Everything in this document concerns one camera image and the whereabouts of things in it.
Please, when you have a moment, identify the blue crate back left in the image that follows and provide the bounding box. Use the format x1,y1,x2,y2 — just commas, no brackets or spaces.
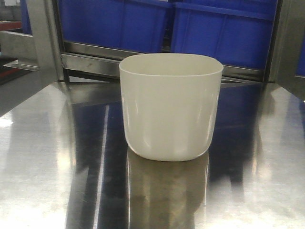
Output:
58,0,173,53

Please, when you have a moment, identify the blue crate back right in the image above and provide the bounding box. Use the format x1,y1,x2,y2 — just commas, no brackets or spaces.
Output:
171,0,278,70

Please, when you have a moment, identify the blue crate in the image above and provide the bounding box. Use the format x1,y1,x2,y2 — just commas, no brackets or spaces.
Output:
58,0,173,53
171,0,278,70

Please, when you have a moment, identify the white plastic bin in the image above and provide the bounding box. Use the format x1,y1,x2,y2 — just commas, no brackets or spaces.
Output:
119,53,224,162

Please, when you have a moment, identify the steel shelf frame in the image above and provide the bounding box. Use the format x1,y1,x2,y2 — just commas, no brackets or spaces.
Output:
0,0,305,99

